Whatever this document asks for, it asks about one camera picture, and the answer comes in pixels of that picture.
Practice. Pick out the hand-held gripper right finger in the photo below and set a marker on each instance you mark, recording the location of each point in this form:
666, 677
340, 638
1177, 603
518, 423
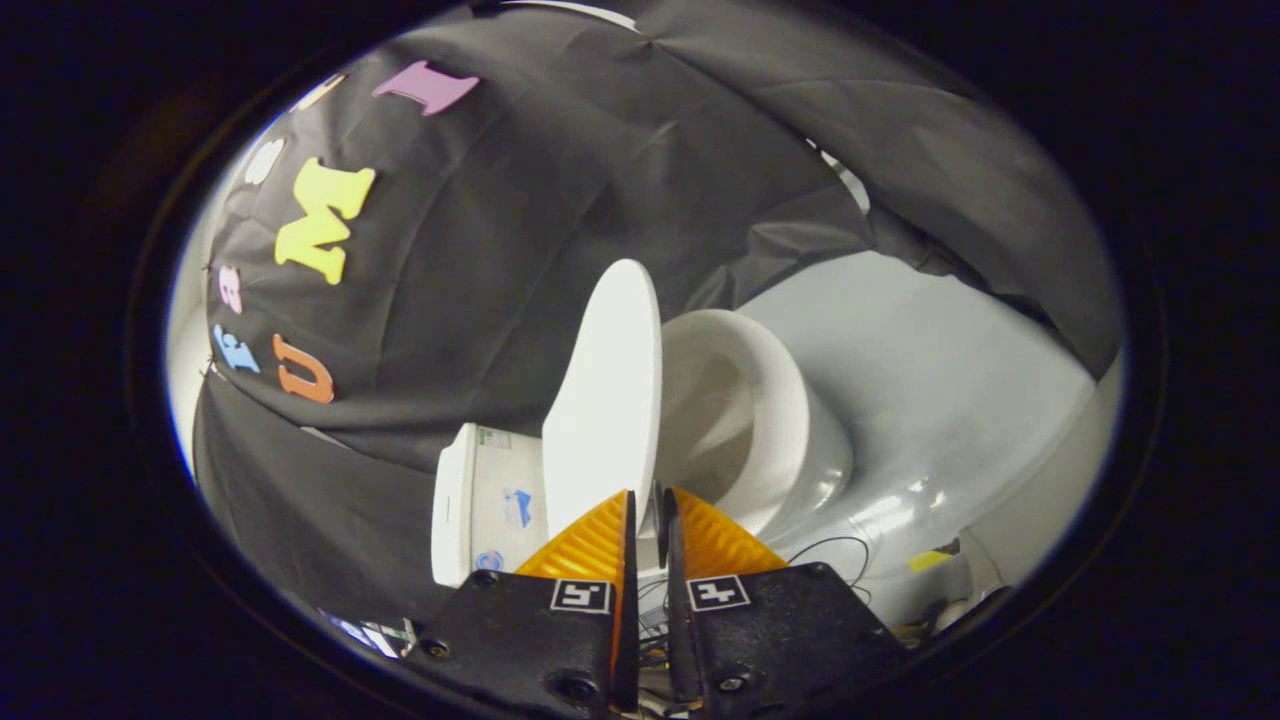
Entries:
678, 620

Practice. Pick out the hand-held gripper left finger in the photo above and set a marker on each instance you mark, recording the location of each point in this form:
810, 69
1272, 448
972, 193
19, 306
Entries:
631, 640

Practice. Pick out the yellow tape piece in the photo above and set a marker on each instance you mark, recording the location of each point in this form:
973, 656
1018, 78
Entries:
928, 560

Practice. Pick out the black backdrop cloth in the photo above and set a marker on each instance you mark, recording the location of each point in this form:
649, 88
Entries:
560, 180

